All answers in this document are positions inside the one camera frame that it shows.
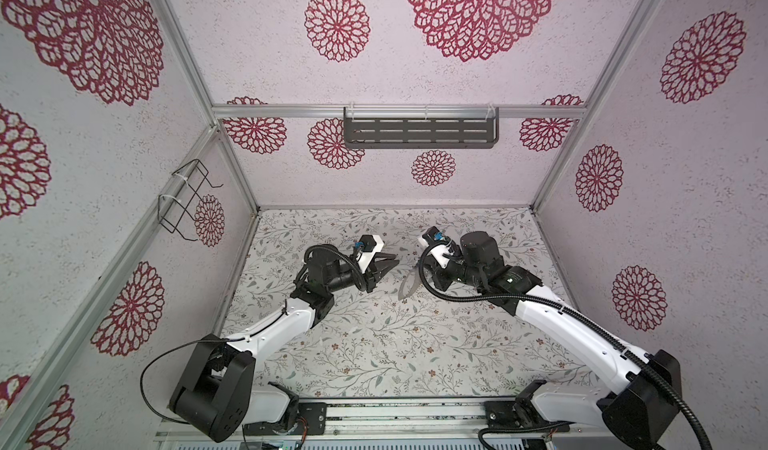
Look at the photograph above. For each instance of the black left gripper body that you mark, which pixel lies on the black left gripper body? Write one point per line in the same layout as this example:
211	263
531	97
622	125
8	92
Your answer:
347	278

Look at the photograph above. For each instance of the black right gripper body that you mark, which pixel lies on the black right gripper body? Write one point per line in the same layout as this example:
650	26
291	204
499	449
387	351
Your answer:
457	272

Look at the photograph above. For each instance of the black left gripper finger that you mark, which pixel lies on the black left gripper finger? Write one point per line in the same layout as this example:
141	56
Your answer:
384	261
373	275

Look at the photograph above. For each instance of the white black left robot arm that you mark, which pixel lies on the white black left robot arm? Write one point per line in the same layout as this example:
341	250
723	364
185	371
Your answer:
216	393

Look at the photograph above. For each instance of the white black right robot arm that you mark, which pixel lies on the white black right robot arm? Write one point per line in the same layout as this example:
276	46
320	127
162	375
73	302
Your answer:
626	401

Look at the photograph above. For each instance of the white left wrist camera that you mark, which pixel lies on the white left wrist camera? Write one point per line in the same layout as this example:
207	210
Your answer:
365	249

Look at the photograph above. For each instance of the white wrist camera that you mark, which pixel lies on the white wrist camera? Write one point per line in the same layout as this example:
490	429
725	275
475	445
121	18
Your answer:
441	252
365	249

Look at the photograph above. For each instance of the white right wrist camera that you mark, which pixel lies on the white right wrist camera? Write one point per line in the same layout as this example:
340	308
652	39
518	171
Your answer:
441	252

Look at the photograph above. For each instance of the grey slotted wall shelf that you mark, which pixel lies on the grey slotted wall shelf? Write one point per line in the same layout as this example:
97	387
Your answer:
425	133

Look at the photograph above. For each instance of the black wire wall basket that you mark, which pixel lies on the black wire wall basket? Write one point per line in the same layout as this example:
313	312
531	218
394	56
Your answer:
193	212

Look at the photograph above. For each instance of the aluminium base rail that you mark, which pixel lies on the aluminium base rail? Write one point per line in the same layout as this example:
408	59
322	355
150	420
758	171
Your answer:
391	423

